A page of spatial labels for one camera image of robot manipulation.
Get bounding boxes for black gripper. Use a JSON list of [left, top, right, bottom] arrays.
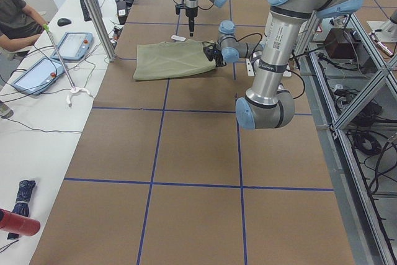
[[185, 7, 198, 37], [203, 46, 226, 67]]

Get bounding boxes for olive green long-sleeve shirt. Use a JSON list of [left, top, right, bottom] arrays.
[[133, 40, 216, 81]]

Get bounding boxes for white clothing tag card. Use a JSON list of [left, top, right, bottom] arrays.
[[171, 35, 187, 42]]

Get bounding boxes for upper blue teach pendant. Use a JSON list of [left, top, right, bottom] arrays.
[[57, 32, 94, 62]]

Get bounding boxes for blue teach pendant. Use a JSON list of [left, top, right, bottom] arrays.
[[57, 32, 94, 62], [11, 58, 64, 95]]

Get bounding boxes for black computer mouse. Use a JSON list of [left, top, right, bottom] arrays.
[[57, 18, 72, 27]]

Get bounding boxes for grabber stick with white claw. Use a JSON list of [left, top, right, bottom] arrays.
[[42, 24, 92, 107]]

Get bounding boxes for lower blue teach pendant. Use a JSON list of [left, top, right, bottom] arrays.
[[11, 58, 64, 95]]

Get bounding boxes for seated person dark shirt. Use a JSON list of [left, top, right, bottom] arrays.
[[1, 0, 48, 52]]

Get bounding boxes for dark folded umbrella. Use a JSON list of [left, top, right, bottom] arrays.
[[7, 180, 36, 240]]

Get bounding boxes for red bottle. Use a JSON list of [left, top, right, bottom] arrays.
[[1, 209, 41, 236]]

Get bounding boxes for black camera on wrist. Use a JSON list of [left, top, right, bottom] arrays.
[[175, 3, 187, 15]]

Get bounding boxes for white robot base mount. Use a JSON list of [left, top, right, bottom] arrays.
[[245, 56, 292, 78]]

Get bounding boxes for aluminium frame post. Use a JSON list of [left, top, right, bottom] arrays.
[[84, 0, 116, 62]]

